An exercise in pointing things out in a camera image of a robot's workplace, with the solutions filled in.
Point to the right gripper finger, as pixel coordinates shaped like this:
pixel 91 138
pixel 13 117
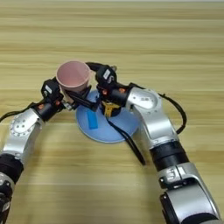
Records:
pixel 94 66
pixel 91 92

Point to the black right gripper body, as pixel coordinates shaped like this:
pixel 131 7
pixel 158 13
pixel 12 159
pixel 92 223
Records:
pixel 116 94

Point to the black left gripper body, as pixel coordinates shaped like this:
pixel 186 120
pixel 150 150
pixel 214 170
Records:
pixel 48 109

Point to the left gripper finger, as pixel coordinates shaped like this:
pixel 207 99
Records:
pixel 84 102

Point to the pink plastic cup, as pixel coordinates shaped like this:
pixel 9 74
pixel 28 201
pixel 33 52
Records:
pixel 73 74

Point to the light blue round plate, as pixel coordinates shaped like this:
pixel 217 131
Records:
pixel 105 131

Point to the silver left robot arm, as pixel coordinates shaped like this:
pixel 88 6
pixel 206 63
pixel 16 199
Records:
pixel 20 131

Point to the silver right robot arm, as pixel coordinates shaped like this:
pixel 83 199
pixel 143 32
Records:
pixel 154 122

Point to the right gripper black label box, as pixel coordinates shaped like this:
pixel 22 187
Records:
pixel 106 75

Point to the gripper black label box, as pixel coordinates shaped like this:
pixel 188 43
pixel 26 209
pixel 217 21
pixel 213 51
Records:
pixel 106 75
pixel 50 89

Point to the yellow black tape measure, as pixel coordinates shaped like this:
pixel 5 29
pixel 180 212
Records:
pixel 109 109

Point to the small blue rectangular block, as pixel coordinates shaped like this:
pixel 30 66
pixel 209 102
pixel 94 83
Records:
pixel 92 120

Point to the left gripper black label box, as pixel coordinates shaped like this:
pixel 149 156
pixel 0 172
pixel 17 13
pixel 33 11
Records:
pixel 50 89

